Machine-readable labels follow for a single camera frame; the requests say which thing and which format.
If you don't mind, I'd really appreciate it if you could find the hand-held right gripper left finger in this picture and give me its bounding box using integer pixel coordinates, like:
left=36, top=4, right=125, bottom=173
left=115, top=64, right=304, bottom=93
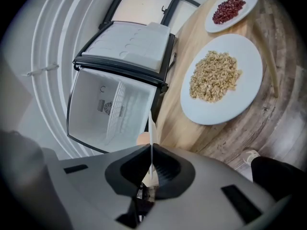
left=104, top=143, right=153, bottom=228

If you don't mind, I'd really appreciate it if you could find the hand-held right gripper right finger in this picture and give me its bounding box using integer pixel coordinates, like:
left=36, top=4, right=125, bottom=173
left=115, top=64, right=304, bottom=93
left=153, top=143, right=196, bottom=200

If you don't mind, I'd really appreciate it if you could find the black mini fridge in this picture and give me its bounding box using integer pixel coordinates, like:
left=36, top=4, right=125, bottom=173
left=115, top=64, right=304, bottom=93
left=65, top=20, right=177, bottom=154

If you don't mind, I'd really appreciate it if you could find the pile of oat flakes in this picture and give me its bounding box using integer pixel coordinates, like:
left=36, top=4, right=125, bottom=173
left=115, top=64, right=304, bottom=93
left=189, top=50, right=243, bottom=103

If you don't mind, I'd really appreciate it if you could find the pile of red beans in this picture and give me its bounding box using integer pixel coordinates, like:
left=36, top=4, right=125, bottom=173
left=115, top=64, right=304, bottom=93
left=212, top=0, right=247, bottom=25

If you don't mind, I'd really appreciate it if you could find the person's beige shoe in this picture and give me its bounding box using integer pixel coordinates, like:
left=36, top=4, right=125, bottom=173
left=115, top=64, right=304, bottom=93
left=240, top=149, right=261, bottom=165

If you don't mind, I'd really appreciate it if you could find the person's black clothing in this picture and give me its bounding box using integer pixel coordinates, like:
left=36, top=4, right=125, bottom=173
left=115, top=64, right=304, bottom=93
left=250, top=156, right=307, bottom=202

